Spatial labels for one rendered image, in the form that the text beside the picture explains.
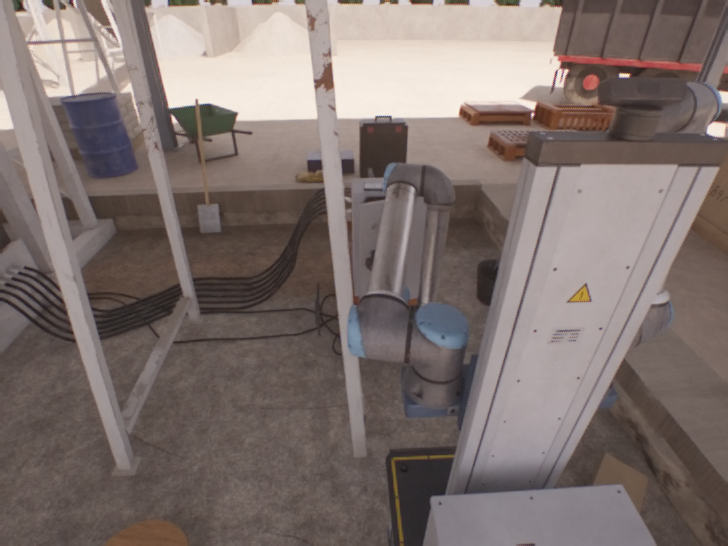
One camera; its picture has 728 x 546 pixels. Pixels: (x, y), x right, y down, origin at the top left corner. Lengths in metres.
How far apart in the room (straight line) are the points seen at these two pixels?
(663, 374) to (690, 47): 7.96
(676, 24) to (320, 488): 9.46
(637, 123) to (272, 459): 2.09
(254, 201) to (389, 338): 3.49
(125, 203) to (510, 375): 4.39
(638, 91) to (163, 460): 2.43
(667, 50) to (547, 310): 9.16
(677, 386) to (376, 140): 3.31
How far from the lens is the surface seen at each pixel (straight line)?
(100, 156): 5.61
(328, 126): 1.46
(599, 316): 1.00
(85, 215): 4.77
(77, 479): 2.64
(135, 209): 4.85
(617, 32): 9.86
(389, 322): 1.08
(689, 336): 3.07
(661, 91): 0.83
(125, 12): 2.50
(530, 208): 0.76
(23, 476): 2.82
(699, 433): 2.48
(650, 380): 2.62
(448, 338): 1.05
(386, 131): 4.37
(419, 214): 1.88
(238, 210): 4.49
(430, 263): 1.53
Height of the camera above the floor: 1.95
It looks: 34 degrees down
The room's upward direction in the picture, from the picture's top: straight up
